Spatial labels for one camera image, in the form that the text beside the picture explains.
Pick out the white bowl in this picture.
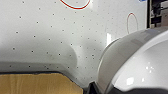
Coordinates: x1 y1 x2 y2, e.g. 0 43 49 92
96 28 168 94

